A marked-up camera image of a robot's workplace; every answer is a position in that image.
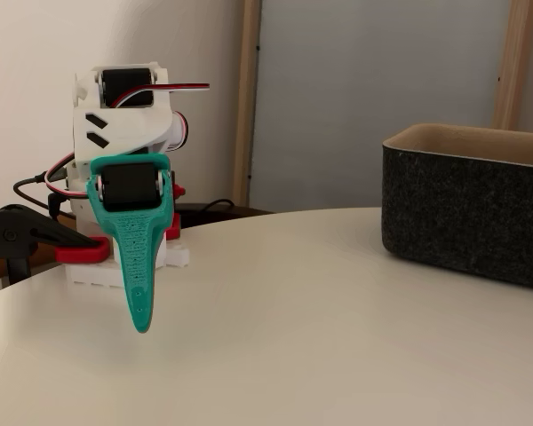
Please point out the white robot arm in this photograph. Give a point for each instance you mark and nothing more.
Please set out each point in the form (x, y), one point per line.
(124, 128)

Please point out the dark grey felt box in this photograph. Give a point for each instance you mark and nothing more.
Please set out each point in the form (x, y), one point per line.
(462, 213)

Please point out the black clamp red pad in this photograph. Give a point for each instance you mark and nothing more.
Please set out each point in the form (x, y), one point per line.
(22, 231)

